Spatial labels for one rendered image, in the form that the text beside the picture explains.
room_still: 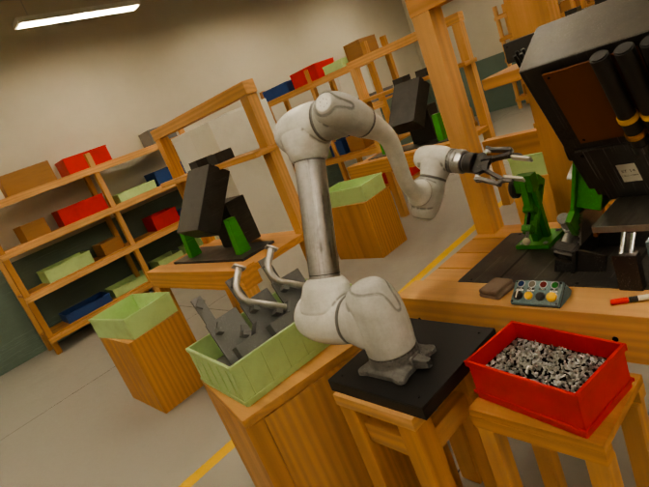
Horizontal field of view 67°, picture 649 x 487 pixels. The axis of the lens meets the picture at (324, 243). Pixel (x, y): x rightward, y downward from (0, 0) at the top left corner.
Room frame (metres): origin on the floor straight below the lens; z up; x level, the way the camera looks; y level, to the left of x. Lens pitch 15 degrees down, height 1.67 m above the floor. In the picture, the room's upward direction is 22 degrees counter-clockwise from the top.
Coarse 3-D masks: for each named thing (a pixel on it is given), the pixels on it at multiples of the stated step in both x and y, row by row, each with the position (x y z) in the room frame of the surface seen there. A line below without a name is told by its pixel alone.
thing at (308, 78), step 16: (352, 48) 6.99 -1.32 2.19; (368, 48) 6.75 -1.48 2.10; (320, 64) 7.57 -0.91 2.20; (336, 64) 7.20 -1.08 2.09; (368, 64) 6.76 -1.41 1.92; (288, 80) 8.12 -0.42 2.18; (304, 80) 7.76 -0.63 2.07; (320, 80) 7.42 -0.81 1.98; (272, 96) 8.38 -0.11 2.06; (288, 96) 8.01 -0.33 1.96; (384, 96) 6.76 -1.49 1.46; (272, 112) 8.56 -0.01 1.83; (384, 112) 6.75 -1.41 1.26; (336, 144) 7.62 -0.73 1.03; (352, 144) 7.44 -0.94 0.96; (368, 144) 7.34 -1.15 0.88; (336, 160) 7.62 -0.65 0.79; (384, 176) 7.10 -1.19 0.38; (416, 176) 6.84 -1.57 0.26
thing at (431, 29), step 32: (512, 0) 1.77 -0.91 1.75; (544, 0) 1.69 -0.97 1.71; (416, 32) 2.10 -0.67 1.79; (512, 32) 1.79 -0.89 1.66; (448, 64) 2.05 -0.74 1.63; (448, 96) 2.05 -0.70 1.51; (448, 128) 2.09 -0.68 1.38; (544, 128) 1.77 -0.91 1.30; (480, 192) 2.04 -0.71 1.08; (480, 224) 2.08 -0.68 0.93
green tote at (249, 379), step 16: (208, 336) 1.96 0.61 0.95; (272, 336) 1.69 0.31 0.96; (288, 336) 1.72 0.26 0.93; (304, 336) 1.75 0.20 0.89; (192, 352) 1.85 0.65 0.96; (208, 352) 1.95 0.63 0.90; (256, 352) 1.63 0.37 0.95; (272, 352) 1.67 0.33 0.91; (288, 352) 1.70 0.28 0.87; (304, 352) 1.74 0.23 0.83; (320, 352) 1.77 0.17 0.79; (208, 368) 1.78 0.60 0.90; (224, 368) 1.60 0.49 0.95; (240, 368) 1.60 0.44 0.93; (256, 368) 1.62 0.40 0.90; (272, 368) 1.66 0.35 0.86; (288, 368) 1.69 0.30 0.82; (208, 384) 1.87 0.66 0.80; (224, 384) 1.67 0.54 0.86; (240, 384) 1.58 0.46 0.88; (256, 384) 1.61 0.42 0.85; (272, 384) 1.64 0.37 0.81; (240, 400) 1.60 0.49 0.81; (256, 400) 1.60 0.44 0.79
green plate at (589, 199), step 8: (576, 168) 1.35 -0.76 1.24; (576, 176) 1.36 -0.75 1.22; (576, 184) 1.36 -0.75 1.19; (584, 184) 1.35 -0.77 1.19; (576, 192) 1.37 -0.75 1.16; (584, 192) 1.36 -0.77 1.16; (592, 192) 1.34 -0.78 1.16; (576, 200) 1.38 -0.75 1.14; (584, 200) 1.36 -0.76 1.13; (592, 200) 1.34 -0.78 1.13; (600, 200) 1.33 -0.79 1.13; (608, 200) 1.36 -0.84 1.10; (576, 208) 1.39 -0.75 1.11; (584, 208) 1.36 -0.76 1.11; (592, 208) 1.35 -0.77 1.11; (600, 208) 1.33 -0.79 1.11
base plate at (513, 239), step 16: (512, 240) 1.84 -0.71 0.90; (560, 240) 1.67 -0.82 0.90; (496, 256) 1.75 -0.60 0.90; (512, 256) 1.70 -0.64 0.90; (528, 256) 1.64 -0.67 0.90; (544, 256) 1.60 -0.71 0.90; (608, 256) 1.42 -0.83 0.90; (640, 256) 1.35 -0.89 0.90; (480, 272) 1.67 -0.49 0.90; (496, 272) 1.62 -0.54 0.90; (512, 272) 1.57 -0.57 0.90; (528, 272) 1.52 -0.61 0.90; (544, 272) 1.48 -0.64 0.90; (560, 272) 1.44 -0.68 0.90; (576, 272) 1.40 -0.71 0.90; (592, 272) 1.37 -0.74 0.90; (608, 272) 1.33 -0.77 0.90
